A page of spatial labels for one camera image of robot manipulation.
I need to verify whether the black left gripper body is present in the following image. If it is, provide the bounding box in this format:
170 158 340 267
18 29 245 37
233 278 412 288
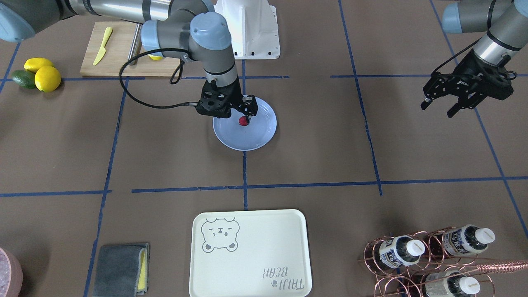
424 49 515 101

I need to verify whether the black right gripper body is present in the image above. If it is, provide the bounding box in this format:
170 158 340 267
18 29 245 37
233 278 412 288
202 78 259 116

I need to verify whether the red strawberry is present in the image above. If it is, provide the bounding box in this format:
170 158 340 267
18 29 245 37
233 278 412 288
238 116 250 127

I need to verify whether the blue plate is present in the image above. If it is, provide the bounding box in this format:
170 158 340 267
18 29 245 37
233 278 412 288
212 97 278 151

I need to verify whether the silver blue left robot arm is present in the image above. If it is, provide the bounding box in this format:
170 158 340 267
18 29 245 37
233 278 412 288
421 0 528 118

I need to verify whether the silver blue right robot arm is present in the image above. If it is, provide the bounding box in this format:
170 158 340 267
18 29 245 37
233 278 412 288
0 0 258 122

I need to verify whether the lemon half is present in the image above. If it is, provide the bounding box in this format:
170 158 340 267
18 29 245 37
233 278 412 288
148 54 164 61

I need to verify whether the wooden cutting board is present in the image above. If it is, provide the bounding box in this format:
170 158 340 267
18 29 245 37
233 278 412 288
80 22 180 77

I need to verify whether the yellow plastic knife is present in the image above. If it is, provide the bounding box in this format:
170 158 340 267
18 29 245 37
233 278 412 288
92 26 113 66

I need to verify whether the cream bear tray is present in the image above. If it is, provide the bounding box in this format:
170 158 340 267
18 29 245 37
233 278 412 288
189 209 313 297

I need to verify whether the dark bottle white cap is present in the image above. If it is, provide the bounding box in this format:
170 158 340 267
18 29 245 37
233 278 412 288
378 236 426 269

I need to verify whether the copper bar spoon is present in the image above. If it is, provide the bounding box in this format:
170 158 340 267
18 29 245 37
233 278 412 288
475 261 528 274

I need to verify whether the yellow lemon near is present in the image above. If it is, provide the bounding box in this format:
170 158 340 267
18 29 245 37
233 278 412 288
35 66 62 92

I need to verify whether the yellow lemon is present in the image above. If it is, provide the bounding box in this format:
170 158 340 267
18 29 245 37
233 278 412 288
35 66 62 92
24 57 54 73

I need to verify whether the yellow lemon far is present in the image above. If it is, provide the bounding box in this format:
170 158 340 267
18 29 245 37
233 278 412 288
24 57 54 73

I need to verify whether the green lime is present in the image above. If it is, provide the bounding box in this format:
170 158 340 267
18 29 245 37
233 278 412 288
11 70 37 90

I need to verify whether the grey folded cloth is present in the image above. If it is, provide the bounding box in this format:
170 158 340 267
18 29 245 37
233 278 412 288
92 242 150 297

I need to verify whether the pink bowl of ice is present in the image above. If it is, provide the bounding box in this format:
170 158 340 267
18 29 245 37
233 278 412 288
0 248 23 297

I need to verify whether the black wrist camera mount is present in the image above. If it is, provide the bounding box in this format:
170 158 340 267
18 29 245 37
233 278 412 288
195 90 231 118

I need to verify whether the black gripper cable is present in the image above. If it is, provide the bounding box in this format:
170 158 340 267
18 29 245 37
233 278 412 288
119 47 203 110

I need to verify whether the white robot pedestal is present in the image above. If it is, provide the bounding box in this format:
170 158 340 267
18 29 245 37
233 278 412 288
214 0 281 60

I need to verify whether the copper wire bottle rack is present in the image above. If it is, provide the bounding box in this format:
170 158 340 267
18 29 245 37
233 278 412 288
360 226 492 297

